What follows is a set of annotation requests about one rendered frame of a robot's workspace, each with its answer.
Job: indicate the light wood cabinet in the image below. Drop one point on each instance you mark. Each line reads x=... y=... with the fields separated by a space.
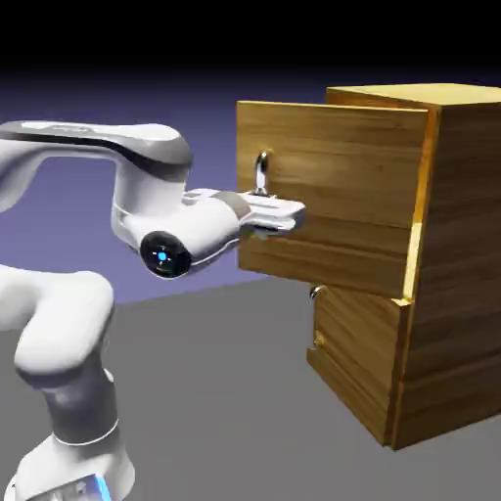
x=458 y=254

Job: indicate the large wood cabinet door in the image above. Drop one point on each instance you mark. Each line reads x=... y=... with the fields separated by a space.
x=332 y=188

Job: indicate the small wood cabinet door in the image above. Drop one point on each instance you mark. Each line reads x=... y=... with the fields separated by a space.
x=356 y=360

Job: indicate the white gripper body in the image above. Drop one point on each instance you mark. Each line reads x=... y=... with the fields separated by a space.
x=280 y=213

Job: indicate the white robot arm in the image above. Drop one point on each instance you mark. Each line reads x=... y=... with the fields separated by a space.
x=148 y=211

